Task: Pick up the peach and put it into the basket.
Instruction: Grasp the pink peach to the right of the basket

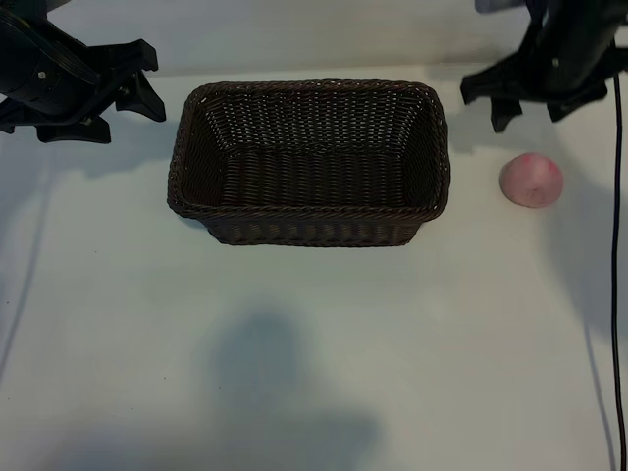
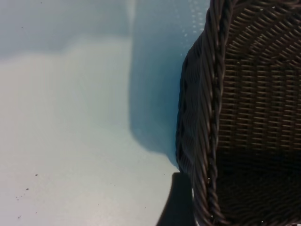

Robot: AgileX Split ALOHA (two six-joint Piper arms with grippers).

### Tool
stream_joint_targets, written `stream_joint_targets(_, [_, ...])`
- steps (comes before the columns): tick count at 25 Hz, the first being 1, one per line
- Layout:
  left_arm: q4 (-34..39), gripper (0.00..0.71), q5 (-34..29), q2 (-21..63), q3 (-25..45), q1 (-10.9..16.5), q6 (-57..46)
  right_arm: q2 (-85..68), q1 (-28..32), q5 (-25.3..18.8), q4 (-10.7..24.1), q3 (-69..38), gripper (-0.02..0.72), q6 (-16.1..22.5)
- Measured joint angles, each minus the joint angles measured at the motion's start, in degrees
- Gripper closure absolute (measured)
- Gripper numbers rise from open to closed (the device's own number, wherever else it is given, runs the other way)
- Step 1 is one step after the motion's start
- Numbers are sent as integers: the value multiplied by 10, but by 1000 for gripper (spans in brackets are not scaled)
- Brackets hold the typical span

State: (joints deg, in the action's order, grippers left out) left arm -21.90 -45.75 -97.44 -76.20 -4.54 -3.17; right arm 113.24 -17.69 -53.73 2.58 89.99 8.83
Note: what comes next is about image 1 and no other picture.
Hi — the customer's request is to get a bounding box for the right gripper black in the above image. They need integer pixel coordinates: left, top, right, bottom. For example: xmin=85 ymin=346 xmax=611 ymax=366
xmin=459 ymin=0 xmax=628 ymax=133

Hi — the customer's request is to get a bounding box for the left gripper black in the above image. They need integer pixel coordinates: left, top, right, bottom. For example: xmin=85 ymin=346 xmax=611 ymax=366
xmin=0 ymin=8 xmax=167 ymax=144

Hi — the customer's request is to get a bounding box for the pink peach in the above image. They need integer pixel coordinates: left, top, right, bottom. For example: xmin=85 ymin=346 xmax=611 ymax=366
xmin=498 ymin=152 xmax=565 ymax=210

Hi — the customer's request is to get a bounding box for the dark brown wicker basket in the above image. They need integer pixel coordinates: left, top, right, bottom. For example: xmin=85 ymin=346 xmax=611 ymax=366
xmin=166 ymin=78 xmax=451 ymax=248

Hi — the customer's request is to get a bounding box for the black hanging cable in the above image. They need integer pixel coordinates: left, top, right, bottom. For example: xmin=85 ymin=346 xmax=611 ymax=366
xmin=609 ymin=73 xmax=628 ymax=471

